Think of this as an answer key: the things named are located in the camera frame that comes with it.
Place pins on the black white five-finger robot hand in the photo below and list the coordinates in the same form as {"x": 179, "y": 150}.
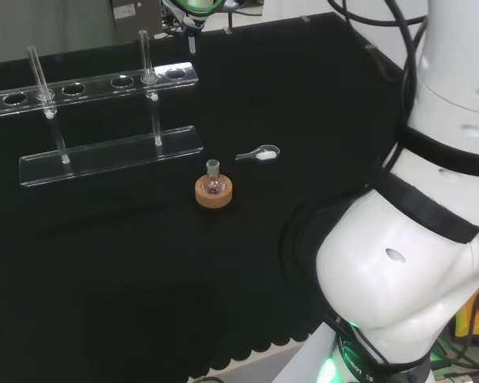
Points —
{"x": 195, "y": 6}

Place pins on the glass weighing funnel with powder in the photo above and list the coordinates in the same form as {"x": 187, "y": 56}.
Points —
{"x": 265, "y": 155}

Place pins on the clear acrylic funnel stand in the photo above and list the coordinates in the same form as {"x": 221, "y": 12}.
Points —
{"x": 104, "y": 159}

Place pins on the glass round-bottom flask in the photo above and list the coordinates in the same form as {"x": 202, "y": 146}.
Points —
{"x": 213, "y": 185}

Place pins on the grey metal box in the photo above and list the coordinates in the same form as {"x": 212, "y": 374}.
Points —
{"x": 135, "y": 18}

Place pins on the black bench cloth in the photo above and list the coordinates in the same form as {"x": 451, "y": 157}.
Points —
{"x": 143, "y": 259}

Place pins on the yellow stop button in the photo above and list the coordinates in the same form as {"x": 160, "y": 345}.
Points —
{"x": 473, "y": 319}

